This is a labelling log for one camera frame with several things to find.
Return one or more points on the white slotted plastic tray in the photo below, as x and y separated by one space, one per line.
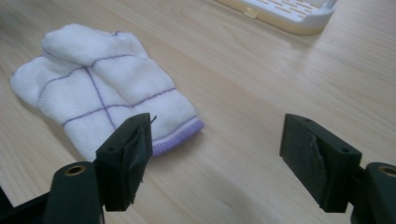
289 14

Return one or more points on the white cloth with purple grid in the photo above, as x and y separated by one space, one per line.
102 77

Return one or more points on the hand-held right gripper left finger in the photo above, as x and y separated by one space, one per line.
120 168

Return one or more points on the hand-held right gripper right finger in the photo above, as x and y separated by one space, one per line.
320 168

